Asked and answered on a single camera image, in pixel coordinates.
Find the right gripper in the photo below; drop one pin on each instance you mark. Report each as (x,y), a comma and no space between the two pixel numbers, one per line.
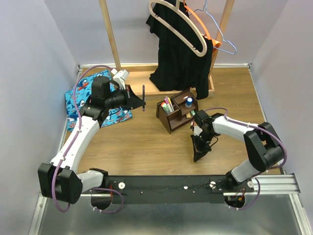
(199,151)

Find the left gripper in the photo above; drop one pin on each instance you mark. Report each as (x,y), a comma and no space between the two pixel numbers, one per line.
(132,101)

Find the purple thin pen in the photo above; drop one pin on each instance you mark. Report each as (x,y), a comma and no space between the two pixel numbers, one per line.
(143,97)

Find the orange black highlighter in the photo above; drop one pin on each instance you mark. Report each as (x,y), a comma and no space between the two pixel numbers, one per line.
(164,105)

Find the mint green highlighter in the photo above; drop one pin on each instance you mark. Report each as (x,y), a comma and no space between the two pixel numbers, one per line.
(168,111)

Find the pink red pen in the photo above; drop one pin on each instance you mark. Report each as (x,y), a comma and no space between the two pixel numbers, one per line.
(168,105)

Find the yellow white marker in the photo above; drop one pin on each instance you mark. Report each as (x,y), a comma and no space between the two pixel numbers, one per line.
(171,105)

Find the blue small bottle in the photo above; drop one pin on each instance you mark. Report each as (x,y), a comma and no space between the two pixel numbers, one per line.
(189,102)

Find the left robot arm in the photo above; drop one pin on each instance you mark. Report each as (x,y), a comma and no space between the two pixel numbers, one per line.
(58,179)

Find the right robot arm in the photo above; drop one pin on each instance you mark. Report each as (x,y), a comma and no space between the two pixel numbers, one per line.
(263,146)

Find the brown wooden desk organizer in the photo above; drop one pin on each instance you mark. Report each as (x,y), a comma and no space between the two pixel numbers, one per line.
(177,118)

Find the blue shark print cloth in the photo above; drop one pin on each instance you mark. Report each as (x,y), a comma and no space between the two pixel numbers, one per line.
(83,91)

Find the black hanging garment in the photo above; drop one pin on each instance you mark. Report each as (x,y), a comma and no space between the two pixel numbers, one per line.
(179,68)

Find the orange plastic hanger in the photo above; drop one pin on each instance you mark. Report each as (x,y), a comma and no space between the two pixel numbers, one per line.
(203,29)

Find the beige wooden hanger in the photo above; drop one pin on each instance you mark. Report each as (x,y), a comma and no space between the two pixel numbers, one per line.
(167,16)

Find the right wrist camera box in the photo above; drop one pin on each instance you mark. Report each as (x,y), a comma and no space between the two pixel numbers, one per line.
(196,131)

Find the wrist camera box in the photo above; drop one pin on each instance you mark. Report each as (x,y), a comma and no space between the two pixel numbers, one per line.
(120,77)
(196,131)

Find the wooden clothes rack frame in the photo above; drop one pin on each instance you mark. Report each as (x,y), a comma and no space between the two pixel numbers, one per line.
(137,81)

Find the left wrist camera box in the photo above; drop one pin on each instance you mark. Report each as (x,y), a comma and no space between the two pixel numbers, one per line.
(120,77)

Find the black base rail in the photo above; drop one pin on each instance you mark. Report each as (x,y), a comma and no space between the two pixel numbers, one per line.
(172,189)

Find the blue wire hanger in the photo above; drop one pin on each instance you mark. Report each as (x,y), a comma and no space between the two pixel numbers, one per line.
(220,26)

